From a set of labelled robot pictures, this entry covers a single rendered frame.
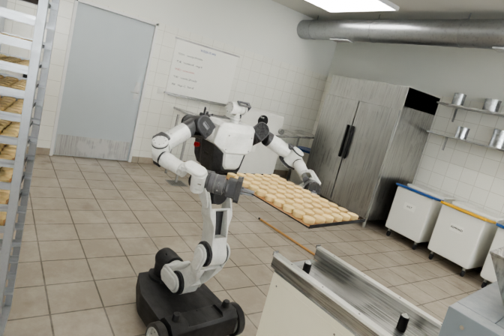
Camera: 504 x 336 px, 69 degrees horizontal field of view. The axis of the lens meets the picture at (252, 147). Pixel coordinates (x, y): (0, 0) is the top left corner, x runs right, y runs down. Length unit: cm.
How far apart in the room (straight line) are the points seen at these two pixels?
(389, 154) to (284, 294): 401
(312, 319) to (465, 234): 375
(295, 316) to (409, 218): 398
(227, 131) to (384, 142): 364
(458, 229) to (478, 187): 85
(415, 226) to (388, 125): 138
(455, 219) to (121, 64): 478
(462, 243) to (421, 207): 64
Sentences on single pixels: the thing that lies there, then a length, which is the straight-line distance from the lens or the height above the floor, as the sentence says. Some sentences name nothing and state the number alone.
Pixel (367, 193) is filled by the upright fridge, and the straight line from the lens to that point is 546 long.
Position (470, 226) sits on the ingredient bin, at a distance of 508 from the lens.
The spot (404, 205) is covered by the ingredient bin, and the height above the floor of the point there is 52.
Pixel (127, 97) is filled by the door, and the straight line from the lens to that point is 566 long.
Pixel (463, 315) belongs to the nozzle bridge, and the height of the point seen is 118.
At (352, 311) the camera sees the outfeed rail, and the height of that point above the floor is 90.
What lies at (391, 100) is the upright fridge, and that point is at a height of 184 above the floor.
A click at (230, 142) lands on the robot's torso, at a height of 123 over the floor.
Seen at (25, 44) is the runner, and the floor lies 150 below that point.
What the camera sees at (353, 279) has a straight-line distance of 176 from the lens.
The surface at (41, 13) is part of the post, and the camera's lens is 156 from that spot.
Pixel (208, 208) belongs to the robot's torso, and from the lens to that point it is 212.
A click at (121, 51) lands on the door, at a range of 558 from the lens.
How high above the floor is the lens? 156
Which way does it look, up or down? 9 degrees down
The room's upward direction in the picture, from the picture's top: 14 degrees clockwise
